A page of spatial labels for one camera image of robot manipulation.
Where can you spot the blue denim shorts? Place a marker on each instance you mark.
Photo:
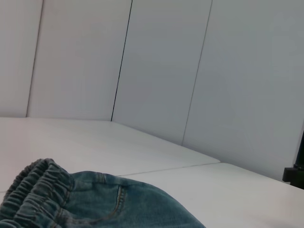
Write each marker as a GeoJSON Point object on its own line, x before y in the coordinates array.
{"type": "Point", "coordinates": [107, 204]}

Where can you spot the black stand post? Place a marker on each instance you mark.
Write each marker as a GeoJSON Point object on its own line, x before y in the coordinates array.
{"type": "Point", "coordinates": [297, 173]}

